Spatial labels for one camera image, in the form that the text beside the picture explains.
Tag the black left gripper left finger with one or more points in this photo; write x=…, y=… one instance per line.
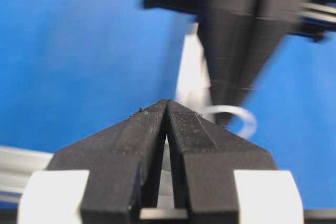
x=124, y=162

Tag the white zip tie loop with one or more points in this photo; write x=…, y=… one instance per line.
x=249, y=120

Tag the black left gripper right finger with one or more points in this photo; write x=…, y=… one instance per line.
x=203, y=157

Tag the other arm black gripper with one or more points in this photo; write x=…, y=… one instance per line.
x=238, y=40

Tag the aluminium frame upright rail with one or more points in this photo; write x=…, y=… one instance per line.
x=193, y=83

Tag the aluminium frame left rail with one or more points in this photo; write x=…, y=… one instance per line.
x=17, y=166

